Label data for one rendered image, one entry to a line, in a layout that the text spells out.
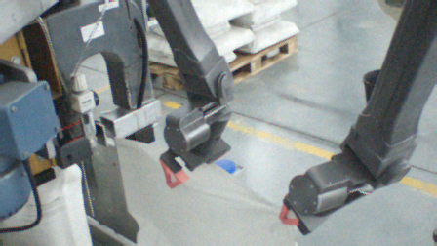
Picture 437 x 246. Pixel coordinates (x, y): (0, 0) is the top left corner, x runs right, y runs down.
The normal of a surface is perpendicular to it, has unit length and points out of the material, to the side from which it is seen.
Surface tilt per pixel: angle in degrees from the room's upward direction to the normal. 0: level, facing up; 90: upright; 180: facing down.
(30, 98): 90
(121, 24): 90
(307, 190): 79
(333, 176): 29
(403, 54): 101
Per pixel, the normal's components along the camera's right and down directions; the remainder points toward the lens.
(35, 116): 0.95, 0.06
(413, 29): -0.88, 0.41
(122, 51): 0.73, 0.24
